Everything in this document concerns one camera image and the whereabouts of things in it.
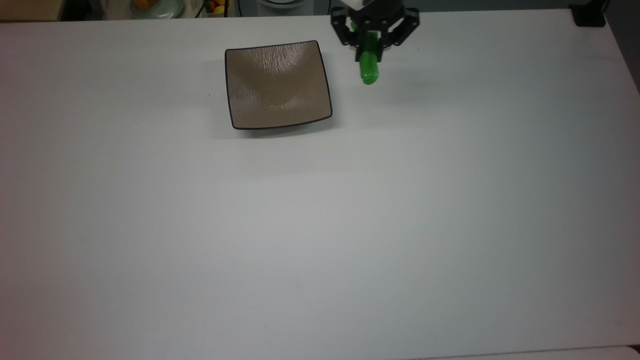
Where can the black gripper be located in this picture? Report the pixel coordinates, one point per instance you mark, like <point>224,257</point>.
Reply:
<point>385,22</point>

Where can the green chili pepper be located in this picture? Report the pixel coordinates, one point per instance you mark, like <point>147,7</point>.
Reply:
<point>369,62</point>

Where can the brown square ceramic plate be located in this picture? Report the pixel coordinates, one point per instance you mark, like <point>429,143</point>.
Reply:
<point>277,85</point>

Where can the pale green plate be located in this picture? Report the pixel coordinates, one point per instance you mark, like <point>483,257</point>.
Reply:
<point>167,10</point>

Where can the white round bowl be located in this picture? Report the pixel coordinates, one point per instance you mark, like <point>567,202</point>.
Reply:
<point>282,3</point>

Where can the box of toy fruits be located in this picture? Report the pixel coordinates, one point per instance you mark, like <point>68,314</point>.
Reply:
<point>219,7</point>

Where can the orange food piece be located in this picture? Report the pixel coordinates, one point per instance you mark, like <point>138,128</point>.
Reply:
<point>145,4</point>

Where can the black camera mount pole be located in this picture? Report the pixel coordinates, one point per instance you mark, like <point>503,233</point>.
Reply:
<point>589,15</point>

